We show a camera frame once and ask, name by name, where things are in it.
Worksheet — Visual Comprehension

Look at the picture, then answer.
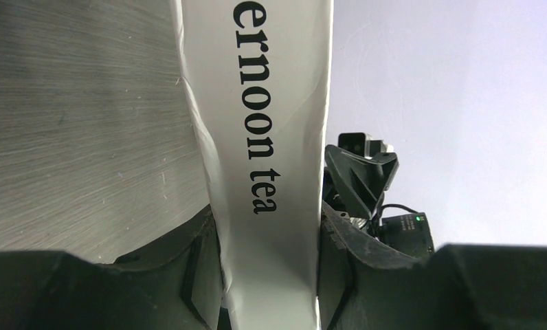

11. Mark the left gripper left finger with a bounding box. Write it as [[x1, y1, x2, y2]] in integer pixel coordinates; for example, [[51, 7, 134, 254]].
[[0, 207, 223, 329]]

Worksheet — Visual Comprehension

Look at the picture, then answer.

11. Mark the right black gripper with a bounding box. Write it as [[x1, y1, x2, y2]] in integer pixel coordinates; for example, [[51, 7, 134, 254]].
[[323, 144, 435, 259]]

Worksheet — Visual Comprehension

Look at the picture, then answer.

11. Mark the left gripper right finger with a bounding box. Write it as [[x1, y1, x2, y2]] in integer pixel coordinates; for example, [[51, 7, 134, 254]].
[[317, 204, 547, 329]]

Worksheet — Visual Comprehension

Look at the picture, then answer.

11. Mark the afternoon tea book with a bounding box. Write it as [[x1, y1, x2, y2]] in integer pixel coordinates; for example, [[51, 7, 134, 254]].
[[171, 1, 334, 329]]

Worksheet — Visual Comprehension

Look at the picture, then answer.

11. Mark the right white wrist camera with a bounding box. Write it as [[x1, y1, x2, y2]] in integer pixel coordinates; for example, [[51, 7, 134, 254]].
[[337, 132, 394, 158]]

